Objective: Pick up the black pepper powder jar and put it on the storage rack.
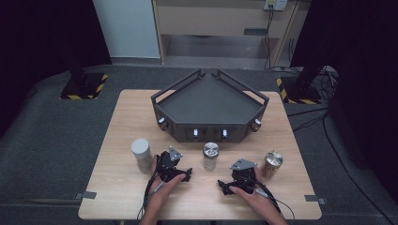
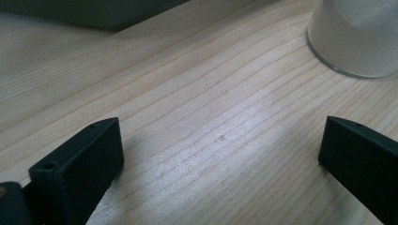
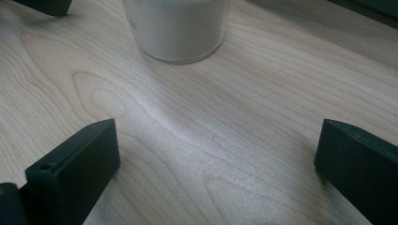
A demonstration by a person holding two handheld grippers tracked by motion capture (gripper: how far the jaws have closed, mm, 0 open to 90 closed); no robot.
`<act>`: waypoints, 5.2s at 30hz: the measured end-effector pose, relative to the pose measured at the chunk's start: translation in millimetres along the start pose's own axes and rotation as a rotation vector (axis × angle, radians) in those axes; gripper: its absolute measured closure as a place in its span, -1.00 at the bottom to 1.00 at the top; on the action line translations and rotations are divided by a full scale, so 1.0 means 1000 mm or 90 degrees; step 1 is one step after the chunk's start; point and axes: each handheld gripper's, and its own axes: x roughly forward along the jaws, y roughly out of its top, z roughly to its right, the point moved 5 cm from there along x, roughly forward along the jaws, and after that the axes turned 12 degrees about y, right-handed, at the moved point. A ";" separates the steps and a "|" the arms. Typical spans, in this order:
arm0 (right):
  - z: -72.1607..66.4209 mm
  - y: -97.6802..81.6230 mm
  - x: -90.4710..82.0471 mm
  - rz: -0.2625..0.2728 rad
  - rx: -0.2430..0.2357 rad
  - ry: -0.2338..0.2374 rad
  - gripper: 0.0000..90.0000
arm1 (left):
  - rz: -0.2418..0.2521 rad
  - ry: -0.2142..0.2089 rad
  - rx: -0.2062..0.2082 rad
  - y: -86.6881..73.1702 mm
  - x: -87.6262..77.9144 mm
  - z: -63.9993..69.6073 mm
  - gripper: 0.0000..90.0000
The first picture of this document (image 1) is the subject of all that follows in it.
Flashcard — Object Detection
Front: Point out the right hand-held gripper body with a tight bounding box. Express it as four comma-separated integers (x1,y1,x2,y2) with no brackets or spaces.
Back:
229,158,261,194

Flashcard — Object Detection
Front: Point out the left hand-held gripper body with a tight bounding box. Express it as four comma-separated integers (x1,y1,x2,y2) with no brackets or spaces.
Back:
155,145,186,184

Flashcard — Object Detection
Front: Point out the white lid jar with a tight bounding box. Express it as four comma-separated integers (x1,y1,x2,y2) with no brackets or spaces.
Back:
130,138,154,173

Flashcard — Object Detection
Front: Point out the silver lid glass jar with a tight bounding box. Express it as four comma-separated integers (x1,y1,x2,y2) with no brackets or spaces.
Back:
202,142,221,172

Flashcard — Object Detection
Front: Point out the gold lid jar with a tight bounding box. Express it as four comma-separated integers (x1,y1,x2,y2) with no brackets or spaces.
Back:
259,150,284,181

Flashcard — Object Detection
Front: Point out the black corner rack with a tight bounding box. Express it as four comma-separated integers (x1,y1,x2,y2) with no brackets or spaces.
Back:
150,68,270,144

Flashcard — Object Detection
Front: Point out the person's right hand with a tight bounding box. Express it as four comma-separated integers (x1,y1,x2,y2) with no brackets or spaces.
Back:
229,165,278,218

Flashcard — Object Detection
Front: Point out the person's left hand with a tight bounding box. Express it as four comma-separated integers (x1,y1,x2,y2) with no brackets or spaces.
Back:
147,155,188,208

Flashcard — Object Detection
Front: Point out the grey tape piece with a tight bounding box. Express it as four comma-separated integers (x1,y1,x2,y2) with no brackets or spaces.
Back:
304,194,328,206
74,190,98,201

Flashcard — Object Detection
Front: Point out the black stand with striped base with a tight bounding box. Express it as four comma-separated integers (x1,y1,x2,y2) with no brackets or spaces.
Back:
59,52,109,100
276,60,327,105

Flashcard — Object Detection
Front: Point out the white panel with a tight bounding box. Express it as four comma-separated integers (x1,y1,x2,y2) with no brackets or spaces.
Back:
92,0,161,59

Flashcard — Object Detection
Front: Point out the grey label on cabinet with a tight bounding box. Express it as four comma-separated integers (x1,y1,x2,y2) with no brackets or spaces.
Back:
243,28,268,37

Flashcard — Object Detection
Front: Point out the light wooden cabinet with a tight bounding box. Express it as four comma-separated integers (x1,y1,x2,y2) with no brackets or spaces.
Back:
152,0,303,68

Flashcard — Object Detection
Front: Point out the white power outlet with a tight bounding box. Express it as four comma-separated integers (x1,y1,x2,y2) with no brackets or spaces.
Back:
263,0,288,11

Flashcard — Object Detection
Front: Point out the dark curtain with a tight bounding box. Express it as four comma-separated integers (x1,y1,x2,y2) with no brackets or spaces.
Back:
290,0,398,203
0,0,113,139

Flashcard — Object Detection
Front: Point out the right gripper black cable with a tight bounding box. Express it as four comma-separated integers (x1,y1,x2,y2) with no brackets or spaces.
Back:
253,181,296,220

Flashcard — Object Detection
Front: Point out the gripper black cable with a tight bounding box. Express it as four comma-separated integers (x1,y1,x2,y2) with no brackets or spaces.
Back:
253,181,296,220
136,174,166,222

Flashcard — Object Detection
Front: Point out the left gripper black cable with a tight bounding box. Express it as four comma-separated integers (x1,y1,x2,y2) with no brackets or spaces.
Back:
136,174,166,222

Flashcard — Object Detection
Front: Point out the long black floor cable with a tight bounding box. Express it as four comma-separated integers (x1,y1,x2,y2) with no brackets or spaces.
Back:
322,112,398,225

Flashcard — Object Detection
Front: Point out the tangled cable bundle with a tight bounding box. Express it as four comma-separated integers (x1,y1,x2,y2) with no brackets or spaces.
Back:
313,65,340,101

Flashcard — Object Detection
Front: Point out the black outlet cable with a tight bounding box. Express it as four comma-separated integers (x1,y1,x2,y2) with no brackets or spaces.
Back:
264,5,276,70

